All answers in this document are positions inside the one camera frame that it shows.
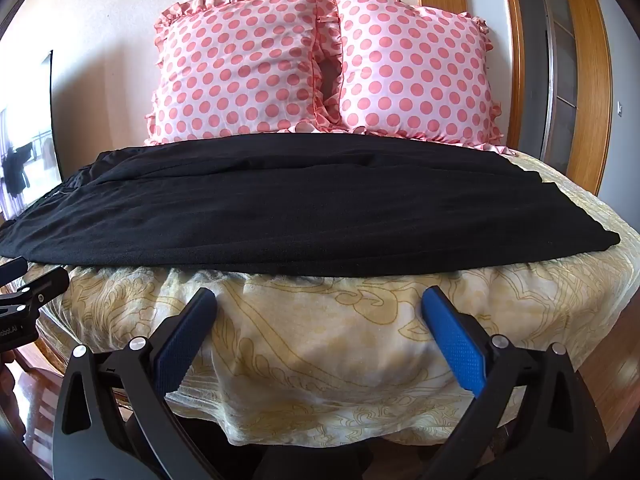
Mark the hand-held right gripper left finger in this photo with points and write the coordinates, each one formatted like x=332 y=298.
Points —
x=182 y=342

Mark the dark framed window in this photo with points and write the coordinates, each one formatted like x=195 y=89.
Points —
x=27 y=160

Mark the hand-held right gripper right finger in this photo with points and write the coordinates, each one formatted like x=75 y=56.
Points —
x=456 y=345

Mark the yellow patterned bedspread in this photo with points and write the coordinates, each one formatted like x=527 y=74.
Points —
x=325 y=345

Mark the black pants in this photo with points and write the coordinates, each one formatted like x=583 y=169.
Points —
x=310 y=210

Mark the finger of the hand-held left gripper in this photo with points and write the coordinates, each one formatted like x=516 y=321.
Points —
x=12 y=269
x=42 y=285

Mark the wooden door frame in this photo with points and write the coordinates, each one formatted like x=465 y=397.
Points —
x=592 y=75

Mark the glass panel door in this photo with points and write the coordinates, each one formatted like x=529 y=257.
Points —
x=557 y=65

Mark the pink polka dot pillow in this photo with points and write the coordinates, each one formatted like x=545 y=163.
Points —
x=235 y=70
x=415 y=70

